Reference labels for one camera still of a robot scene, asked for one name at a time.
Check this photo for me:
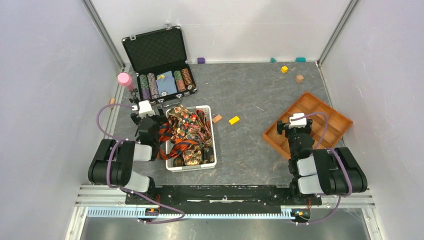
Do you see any white plastic basket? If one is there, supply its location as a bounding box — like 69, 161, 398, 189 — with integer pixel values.
157, 104, 217, 173

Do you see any orange navy striped tie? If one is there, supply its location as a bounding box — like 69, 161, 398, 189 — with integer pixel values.
156, 123, 200, 160

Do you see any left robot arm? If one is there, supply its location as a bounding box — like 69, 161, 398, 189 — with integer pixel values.
87, 111, 167, 204

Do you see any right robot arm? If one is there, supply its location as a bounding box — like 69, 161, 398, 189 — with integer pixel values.
276, 119, 368, 204

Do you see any patterned colourful ties pile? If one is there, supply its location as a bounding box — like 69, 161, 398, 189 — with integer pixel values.
166, 105, 216, 167

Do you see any wooden compartment tray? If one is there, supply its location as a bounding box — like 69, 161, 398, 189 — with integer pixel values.
262, 91, 353, 160

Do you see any pink microphone on tripod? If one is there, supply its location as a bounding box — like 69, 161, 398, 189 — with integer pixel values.
117, 72, 140, 104

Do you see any small brown cube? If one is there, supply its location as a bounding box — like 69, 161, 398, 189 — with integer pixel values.
295, 74, 305, 83

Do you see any yellow block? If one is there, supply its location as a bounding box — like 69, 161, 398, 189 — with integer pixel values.
228, 116, 240, 125

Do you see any black poker chip case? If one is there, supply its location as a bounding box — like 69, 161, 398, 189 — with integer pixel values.
121, 25, 198, 105

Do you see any brown wooden block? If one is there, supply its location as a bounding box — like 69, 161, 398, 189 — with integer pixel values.
212, 114, 223, 124

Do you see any small yellow cube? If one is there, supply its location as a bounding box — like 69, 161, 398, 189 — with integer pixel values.
281, 66, 289, 74

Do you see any teal block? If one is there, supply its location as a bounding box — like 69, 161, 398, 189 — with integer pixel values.
295, 57, 306, 63

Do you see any purple block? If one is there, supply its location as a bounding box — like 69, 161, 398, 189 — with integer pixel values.
197, 57, 206, 64

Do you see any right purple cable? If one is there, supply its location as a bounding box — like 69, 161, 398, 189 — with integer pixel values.
291, 111, 354, 226

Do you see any purple cable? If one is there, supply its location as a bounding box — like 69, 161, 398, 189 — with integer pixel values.
96, 103, 186, 225
291, 111, 354, 226

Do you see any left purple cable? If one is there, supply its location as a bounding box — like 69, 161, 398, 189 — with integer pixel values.
96, 103, 186, 225

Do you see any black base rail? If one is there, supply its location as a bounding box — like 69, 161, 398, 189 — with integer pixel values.
145, 185, 322, 215

